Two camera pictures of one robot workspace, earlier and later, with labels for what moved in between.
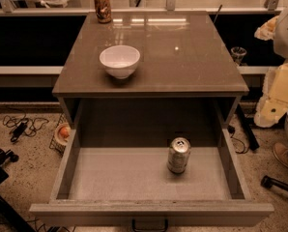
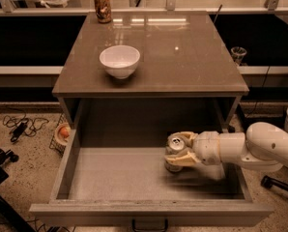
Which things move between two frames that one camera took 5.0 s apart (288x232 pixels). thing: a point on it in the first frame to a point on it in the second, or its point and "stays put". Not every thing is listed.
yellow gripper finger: x=267 y=31 to x=183 y=159
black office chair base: x=3 y=217 stays put
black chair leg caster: x=268 y=182 stays put
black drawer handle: x=149 y=230 stays put
